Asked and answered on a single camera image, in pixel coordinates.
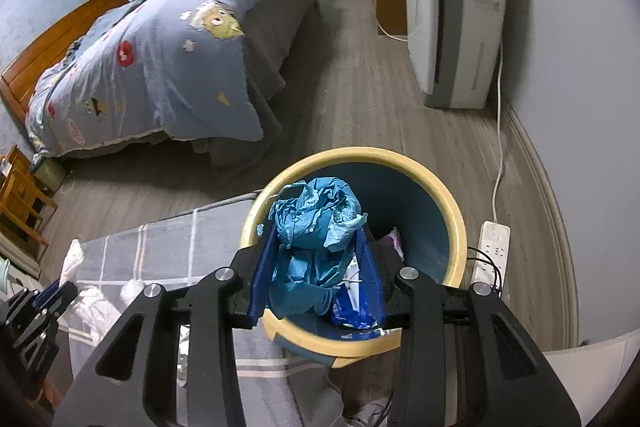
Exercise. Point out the pale grey panel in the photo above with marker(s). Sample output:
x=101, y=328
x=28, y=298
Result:
x=585, y=372

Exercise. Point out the green box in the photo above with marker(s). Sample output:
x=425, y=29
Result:
x=49, y=172

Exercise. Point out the grey checked mat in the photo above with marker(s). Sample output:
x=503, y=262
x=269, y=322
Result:
x=160, y=247

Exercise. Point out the blue bin with yellow rim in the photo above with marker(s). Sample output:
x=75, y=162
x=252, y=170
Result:
x=430, y=217

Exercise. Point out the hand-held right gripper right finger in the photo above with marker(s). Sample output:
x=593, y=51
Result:
x=372, y=287

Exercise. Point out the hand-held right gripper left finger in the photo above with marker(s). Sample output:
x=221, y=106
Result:
x=264, y=277

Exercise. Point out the white air purifier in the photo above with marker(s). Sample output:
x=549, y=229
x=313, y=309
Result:
x=450, y=12

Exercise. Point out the wooden bed frame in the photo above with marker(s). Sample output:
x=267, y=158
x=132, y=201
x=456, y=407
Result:
x=55, y=37

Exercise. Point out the wooden stool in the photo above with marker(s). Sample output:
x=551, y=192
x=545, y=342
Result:
x=22, y=207

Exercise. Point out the bed with blue quilt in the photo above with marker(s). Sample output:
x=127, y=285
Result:
x=165, y=52

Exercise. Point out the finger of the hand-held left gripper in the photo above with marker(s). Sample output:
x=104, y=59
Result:
x=50, y=297
x=25, y=347

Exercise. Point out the blue plastic bag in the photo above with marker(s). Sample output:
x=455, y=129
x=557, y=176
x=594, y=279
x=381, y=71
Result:
x=310, y=232

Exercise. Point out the white cotton wad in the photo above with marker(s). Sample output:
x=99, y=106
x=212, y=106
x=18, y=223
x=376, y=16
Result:
x=131, y=291

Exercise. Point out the white power strip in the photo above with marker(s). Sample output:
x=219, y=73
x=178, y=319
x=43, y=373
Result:
x=492, y=252

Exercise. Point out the pink wrapper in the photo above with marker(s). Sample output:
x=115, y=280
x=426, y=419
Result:
x=391, y=243

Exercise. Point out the blue plastic packet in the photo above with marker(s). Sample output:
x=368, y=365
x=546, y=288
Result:
x=350, y=312

